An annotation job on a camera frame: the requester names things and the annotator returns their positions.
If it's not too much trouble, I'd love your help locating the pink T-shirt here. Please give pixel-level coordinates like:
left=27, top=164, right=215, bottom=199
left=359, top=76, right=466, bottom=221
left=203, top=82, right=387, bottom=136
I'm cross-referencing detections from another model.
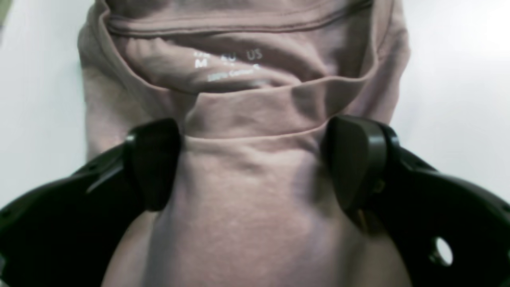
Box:
left=78, top=0, right=412, bottom=287

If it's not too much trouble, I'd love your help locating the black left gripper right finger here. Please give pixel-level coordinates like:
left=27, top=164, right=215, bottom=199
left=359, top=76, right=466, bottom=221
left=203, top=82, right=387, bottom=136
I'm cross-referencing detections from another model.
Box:
left=323, top=116, right=510, bottom=287

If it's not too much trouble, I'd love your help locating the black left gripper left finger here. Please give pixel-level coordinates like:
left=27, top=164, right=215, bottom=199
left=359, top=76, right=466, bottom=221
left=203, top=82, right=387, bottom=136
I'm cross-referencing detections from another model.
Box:
left=0, top=120, right=181, bottom=287

